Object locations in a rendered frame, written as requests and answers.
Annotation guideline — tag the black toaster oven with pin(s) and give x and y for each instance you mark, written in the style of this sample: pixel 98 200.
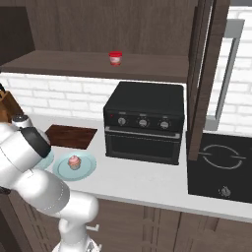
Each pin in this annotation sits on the black toaster oven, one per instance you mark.
pixel 147 98

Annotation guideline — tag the dark wood wall cabinet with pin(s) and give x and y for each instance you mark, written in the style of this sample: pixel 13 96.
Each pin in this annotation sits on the dark wood wall cabinet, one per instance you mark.
pixel 98 29

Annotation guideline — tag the black hob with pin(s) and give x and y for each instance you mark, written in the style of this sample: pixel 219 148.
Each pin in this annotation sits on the black hob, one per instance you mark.
pixel 220 177

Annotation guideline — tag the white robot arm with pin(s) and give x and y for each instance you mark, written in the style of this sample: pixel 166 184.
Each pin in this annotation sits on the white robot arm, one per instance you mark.
pixel 42 190

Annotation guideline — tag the grey range hood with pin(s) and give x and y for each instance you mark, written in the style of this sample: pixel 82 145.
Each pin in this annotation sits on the grey range hood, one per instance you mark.
pixel 241 2

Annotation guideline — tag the red jam jar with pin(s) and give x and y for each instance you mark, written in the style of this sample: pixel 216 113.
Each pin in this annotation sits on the red jam jar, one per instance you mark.
pixel 115 59

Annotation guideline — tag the dark brown cutting board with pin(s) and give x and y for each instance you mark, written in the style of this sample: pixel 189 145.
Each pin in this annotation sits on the dark brown cutting board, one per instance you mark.
pixel 72 136

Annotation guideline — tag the black toaster oven door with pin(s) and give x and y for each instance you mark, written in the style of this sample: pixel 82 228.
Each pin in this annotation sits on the black toaster oven door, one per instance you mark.
pixel 142 147

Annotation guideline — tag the silver toaster oven knob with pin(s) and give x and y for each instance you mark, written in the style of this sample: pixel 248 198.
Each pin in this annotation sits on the silver toaster oven knob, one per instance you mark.
pixel 164 124
pixel 143 123
pixel 122 121

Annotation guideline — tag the pink frosted cupcake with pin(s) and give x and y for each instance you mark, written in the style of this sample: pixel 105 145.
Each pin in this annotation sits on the pink frosted cupcake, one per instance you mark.
pixel 74 161

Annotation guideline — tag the teal plate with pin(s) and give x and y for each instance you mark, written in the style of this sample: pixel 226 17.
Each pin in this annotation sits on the teal plate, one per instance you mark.
pixel 87 167
pixel 49 160

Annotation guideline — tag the brown wooden knife block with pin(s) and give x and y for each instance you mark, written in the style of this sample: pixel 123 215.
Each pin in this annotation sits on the brown wooden knife block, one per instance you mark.
pixel 8 106

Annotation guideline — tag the dark wood cabinet door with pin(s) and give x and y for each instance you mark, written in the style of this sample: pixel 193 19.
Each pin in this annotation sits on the dark wood cabinet door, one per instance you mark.
pixel 201 82
pixel 14 32

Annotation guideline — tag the grey hob knob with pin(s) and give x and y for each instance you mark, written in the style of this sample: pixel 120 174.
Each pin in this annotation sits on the grey hob knob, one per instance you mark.
pixel 225 191

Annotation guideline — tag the dark wood lower cupboards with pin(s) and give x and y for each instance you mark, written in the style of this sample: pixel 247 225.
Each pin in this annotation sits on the dark wood lower cupboards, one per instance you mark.
pixel 170 229

